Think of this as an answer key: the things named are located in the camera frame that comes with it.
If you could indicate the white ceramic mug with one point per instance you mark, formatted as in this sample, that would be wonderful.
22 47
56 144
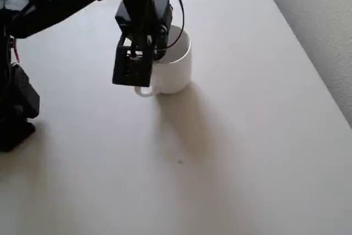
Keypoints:
173 75

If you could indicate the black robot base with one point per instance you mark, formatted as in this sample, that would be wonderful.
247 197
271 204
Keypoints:
16 103

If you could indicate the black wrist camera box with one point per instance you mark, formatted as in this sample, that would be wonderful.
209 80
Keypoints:
132 67

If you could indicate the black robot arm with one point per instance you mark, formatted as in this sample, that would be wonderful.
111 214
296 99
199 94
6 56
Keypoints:
55 4

